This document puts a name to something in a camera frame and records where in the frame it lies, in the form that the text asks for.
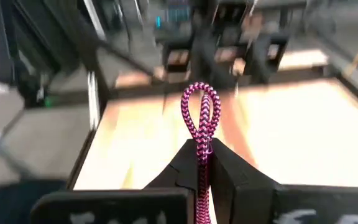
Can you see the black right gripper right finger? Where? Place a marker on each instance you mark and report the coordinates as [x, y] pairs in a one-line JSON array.
[[253, 199]]

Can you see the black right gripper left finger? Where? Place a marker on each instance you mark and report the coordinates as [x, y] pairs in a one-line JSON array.
[[166, 199]]

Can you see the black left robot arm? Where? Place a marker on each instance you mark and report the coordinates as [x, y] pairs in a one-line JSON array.
[[211, 62]]

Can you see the silver aluminium extrusion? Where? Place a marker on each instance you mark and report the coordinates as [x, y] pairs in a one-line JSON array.
[[93, 99]]

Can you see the black table frame strut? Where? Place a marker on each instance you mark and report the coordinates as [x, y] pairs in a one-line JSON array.
[[73, 37]]

